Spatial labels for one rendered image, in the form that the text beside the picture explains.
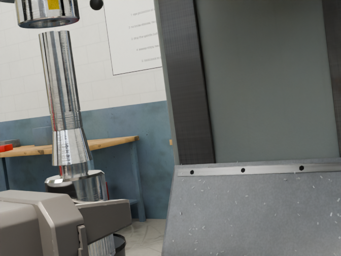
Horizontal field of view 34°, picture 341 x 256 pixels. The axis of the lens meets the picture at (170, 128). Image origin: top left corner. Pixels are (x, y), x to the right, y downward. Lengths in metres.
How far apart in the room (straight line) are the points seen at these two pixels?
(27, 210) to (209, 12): 0.48
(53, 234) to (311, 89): 0.44
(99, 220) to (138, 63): 5.29
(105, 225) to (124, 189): 5.57
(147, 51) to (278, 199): 4.94
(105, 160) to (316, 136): 5.42
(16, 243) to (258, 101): 0.46
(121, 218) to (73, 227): 0.07
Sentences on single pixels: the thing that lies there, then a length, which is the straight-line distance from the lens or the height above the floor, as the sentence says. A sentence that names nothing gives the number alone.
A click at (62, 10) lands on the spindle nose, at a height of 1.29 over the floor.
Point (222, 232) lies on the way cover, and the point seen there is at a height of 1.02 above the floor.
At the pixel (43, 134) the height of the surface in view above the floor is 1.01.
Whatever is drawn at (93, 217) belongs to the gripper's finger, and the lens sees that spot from 0.42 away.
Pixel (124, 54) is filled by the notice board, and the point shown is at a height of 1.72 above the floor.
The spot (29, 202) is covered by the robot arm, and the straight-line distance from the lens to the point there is 0.39.
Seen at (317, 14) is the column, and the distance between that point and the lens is 0.72.
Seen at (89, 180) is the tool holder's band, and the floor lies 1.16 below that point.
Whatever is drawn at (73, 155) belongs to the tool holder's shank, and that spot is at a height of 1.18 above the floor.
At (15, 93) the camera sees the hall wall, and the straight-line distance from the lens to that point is 7.03.
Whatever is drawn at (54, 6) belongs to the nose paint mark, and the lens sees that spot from 0.42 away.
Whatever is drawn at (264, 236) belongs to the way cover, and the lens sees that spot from 0.73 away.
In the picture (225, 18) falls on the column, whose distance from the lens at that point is 0.78.
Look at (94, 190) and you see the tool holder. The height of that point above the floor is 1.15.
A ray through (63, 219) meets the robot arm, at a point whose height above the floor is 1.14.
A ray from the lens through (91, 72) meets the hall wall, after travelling 6.12.
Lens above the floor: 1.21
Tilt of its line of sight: 3 degrees down
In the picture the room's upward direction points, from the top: 8 degrees counter-clockwise
